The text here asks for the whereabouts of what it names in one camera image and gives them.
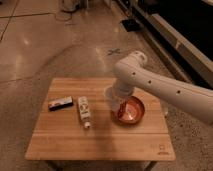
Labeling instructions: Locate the white ceramic cup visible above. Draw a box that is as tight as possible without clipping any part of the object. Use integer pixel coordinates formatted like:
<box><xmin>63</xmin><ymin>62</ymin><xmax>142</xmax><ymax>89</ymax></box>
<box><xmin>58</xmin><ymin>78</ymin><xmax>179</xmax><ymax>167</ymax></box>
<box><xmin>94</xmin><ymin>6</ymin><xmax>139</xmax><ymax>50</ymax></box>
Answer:
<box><xmin>104</xmin><ymin>87</ymin><xmax>125</xmax><ymax>112</ymax></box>

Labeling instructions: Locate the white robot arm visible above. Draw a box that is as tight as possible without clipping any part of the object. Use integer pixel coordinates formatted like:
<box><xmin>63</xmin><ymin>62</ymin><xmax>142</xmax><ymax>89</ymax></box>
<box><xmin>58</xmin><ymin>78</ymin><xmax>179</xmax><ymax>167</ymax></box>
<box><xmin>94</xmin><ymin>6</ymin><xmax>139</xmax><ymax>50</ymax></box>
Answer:
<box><xmin>112</xmin><ymin>51</ymin><xmax>213</xmax><ymax>125</ymax></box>

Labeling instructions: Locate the orange ceramic bowl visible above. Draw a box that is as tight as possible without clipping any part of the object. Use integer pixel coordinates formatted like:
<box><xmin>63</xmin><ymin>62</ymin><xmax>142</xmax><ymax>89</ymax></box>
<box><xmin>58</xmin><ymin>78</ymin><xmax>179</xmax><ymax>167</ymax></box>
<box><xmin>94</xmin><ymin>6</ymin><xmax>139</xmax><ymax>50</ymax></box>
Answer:
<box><xmin>112</xmin><ymin>96</ymin><xmax>145</xmax><ymax>125</ymax></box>

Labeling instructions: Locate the white tube with cap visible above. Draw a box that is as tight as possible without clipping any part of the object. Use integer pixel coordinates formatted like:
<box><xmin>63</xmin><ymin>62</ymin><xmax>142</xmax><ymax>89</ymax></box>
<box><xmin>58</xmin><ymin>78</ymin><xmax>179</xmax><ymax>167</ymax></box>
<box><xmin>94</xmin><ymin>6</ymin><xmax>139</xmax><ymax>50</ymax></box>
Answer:
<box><xmin>78</xmin><ymin>96</ymin><xmax>91</xmax><ymax>129</ymax></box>

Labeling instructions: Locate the dark rectangular box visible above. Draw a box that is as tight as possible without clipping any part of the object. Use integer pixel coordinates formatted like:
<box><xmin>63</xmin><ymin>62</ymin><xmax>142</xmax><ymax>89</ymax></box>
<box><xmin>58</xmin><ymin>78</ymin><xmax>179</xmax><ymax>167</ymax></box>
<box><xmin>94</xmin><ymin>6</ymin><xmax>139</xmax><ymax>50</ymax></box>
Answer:
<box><xmin>48</xmin><ymin>96</ymin><xmax>73</xmax><ymax>111</ymax></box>

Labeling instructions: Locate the wooden table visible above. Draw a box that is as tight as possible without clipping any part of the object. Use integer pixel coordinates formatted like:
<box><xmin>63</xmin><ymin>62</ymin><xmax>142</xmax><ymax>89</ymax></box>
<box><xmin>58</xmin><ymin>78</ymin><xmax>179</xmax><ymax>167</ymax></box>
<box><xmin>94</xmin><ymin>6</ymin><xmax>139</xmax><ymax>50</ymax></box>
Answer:
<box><xmin>25</xmin><ymin>78</ymin><xmax>176</xmax><ymax>161</ymax></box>

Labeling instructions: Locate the black floor plate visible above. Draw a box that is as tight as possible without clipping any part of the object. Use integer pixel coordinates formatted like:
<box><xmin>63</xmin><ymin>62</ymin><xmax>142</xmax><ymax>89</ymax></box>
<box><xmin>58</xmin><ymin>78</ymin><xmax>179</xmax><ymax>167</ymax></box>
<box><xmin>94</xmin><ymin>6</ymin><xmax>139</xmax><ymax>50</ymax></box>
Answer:
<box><xmin>121</xmin><ymin>19</ymin><xmax>140</xmax><ymax>32</ymax></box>

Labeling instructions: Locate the grey equipment base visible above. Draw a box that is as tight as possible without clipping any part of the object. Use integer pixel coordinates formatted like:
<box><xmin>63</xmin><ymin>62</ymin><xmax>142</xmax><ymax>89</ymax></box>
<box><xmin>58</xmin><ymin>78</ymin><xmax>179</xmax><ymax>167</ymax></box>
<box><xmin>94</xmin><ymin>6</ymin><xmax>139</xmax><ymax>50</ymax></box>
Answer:
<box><xmin>59</xmin><ymin>0</ymin><xmax>88</xmax><ymax>13</ymax></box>

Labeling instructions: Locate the long wall cabinet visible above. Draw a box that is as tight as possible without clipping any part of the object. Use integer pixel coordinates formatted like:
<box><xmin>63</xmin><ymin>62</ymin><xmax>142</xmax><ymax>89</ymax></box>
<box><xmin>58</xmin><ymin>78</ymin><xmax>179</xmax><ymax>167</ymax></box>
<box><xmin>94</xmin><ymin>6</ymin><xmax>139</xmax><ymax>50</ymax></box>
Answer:
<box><xmin>116</xmin><ymin>0</ymin><xmax>213</xmax><ymax>89</ymax></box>

